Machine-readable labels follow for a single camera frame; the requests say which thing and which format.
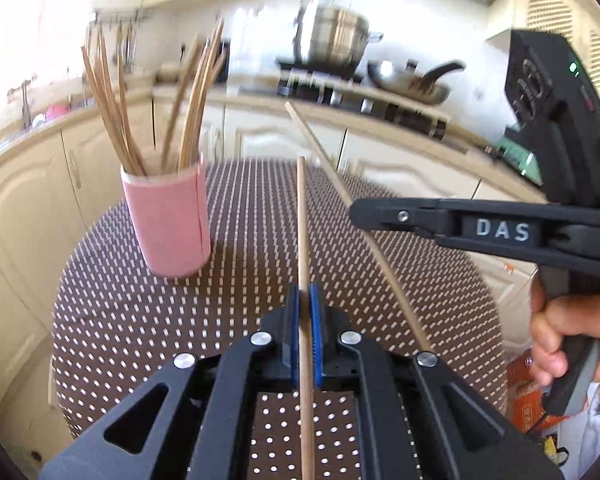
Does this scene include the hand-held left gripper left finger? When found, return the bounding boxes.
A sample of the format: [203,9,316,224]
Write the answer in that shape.
[40,284,303,480]

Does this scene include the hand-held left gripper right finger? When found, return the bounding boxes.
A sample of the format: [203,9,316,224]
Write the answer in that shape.
[307,282,563,480]

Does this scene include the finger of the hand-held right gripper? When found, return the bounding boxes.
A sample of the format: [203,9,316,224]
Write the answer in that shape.
[420,216,561,263]
[349,197,561,233]

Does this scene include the single wooden chopstick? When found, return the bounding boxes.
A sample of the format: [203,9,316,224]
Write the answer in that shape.
[296,156,317,480]
[285,101,433,353]

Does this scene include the pink cup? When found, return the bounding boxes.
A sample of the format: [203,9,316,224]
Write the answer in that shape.
[120,157,213,278]

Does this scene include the bunch of wooden chopsticks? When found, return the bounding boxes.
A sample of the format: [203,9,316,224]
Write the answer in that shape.
[80,17,228,176]

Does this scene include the person's right hand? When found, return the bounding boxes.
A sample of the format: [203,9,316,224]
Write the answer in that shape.
[529,277,600,388]

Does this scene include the green electric cooker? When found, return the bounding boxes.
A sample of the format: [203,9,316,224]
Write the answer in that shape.
[495,135,541,186]

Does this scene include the black glass cooktop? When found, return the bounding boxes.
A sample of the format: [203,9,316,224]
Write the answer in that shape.
[277,80,451,142]

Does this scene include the large cream lattice door cabinet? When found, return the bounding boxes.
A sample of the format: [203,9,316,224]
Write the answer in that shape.
[485,0,600,126]

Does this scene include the orange plastic bag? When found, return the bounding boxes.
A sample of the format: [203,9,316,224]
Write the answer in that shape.
[505,355,588,433]

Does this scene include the brown polka dot tablecloth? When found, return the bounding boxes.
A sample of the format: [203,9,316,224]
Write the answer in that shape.
[50,157,508,480]

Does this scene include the black portable stove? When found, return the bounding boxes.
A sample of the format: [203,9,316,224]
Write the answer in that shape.
[276,57,366,83]

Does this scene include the steel steamer pot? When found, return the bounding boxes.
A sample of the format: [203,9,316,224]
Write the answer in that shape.
[290,0,383,68]

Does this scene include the beige kitchen countertop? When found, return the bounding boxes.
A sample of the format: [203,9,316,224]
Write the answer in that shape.
[0,80,546,201]

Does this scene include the black electric kettle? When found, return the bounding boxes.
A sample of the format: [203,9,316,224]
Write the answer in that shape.
[207,40,231,83]

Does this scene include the cream lower kitchen cabinets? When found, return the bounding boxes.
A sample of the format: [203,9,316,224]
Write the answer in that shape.
[0,92,538,376]

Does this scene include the metal utensil rack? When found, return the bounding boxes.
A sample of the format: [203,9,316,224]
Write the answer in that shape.
[92,7,148,23]

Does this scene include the metal sink faucet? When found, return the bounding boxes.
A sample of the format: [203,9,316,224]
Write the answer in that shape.
[7,79,33,131]

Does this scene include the steel wok with black handle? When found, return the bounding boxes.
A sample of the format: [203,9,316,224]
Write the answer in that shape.
[367,59,466,106]

